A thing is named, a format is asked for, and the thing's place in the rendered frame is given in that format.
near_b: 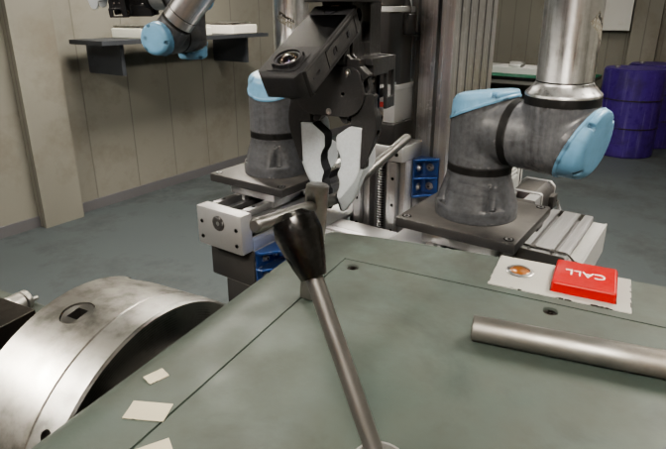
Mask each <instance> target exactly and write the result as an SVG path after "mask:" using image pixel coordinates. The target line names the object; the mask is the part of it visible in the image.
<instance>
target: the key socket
mask: <svg viewBox="0 0 666 449"><path fill-rule="evenodd" d="M94 310H95V307H94V306H93V305H92V304H88V303H81V304H78V305H75V306H73V307H71V308H69V309H68V310H67V311H65V312H64V313H63V315H62V316H61V318H60V322H61V323H63V324H74V323H77V322H80V321H82V320H84V319H86V318H87V317H89V316H90V315H91V314H92V313H93V311H94Z"/></svg>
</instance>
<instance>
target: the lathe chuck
mask: <svg viewBox="0 0 666 449"><path fill-rule="evenodd" d="M172 292H186V291H182V290H179V289H175V288H172V287H168V286H165V285H161V284H158V283H154V282H149V281H136V280H132V279H131V278H129V277H108V278H103V279H98V280H95V281H89V282H87V283H84V284H82V285H79V286H77V287H75V288H73V289H71V290H69V291H67V292H66V293H64V294H62V295H60V296H59V297H57V298H56V299H54V300H53V301H51V302H50V303H49V304H47V305H46V306H45V307H43V308H42V309H41V310H39V311H38V312H37V313H36V314H35V315H34V316H32V317H31V318H30V319H29V320H28V321H27V322H26V323H25V324H24V325H23V326H22V327H21V328H20V329H19V330H18V331H17V332H16V333H15V334H14V335H13V336H12V338H11V339H10V340H9V341H8V342H7V343H6V345H5V346H4V347H3V348H2V350H1V351H0V449H26V447H27V445H28V442H29V439H30V437H31V435H32V432H33V430H34V427H35V425H36V423H37V421H38V419H39V417H40V415H41V413H42V411H43V409H44V407H45V405H46V403H47V401H48V400H49V398H50V396H51V394H52V393H53V391H54V389H55V388H56V386H57V384H58V382H59V381H60V379H61V378H62V376H63V375H64V374H65V372H66V371H67V369H68V368H69V367H70V365H71V364H72V363H73V362H74V360H75V359H76V358H77V357H78V355H79V354H80V353H81V352H82V351H83V350H84V348H85V347H86V346H87V345H88V344H89V343H90V342H91V341H92V340H93V339H94V338H95V337H96V336H97V335H98V334H99V333H100V332H101V331H102V330H103V329H104V328H105V327H106V326H108V325H109V324H110V323H111V322H112V321H114V320H115V319H116V318H118V317H119V316H120V315H122V314H123V313H124V312H126V311H127V310H129V309H131V308H132V307H134V306H136V305H138V304H139V303H141V302H143V301H146V300H148V299H150V298H153V297H155V296H159V295H162V294H166V293H172ZM81 303H88V304H92V305H93V306H94V307H95V310H94V311H93V313H92V314H91V315H90V316H89V317H87V318H86V319H84V320H82V321H80V322H77V323H74V324H63V323H61V322H60V318H61V316H62V315H63V313H64V312H65V311H67V310H68V309H69V308H71V307H73V306H75V305H78V304H81Z"/></svg>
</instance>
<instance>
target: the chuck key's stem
mask: <svg viewBox="0 0 666 449"><path fill-rule="evenodd" d="M328 195H329V185H328V184H327V183H325V182H319V181H311V182H309V183H307V184H306V189H305V202H306V201H309V200H311V201H313V202H314V203H315V204H316V205H317V210H316V211H315V213H316V215H317V217H318V219H319V221H320V224H321V226H322V230H323V238H324V241H325V230H326V218H327V206H328ZM299 296H300V297H302V298H306V299H309V300H312V299H311V296H310V293H309V290H308V287H307V284H306V281H301V282H300V294H299Z"/></svg>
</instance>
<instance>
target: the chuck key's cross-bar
mask: <svg viewBox="0 0 666 449"><path fill-rule="evenodd" d="M410 140H411V137H410V135H408V134H404V135H402V136H401V137H400V138H399V139H398V140H397V141H395V142H394V143H393V144H392V145H391V146H389V147H388V148H387V149H386V150H385V151H383V152H382V153H381V154H380V155H379V156H377V157H376V160H375V164H374V166H373V167H372V168H371V170H370V171H369V172H368V173H367V175H366V176H365V178H364V181H363V183H364V182H365V181H366V180H367V179H368V178H369V177H370V176H371V175H373V174H374V173H375V172H376V171H377V170H378V169H379V168H380V167H382V166H383V165H384V164H385V163H386V162H387V161H388V160H389V159H391V158H392V157H393V156H394V155H395V154H396V153H397V152H398V151H400V150H401V149H402V148H403V147H404V146H405V145H406V144H407V143H409V142H410ZM337 191H338V190H337ZM337 191H336V192H334V193H331V194H329V195H328V206H327V208H328V207H330V206H333V205H336V204H338V200H337V198H336V193H337ZM299 208H306V209H309V210H312V211H316V210H317V205H316V204H315V203H314V202H313V201H311V200H309V201H306V202H303V203H300V204H297V205H293V206H290V207H288V208H285V209H282V210H279V211H276V212H273V213H269V214H266V215H263V216H260V217H257V218H254V219H252V220H251V221H250V223H249V226H250V229H251V231H252V232H254V233H260V232H262V231H265V230H268V229H271V228H273V225H274V223H275V222H276V221H277V219H278V217H279V216H281V215H283V214H284V213H287V212H290V211H292V210H296V209H299Z"/></svg>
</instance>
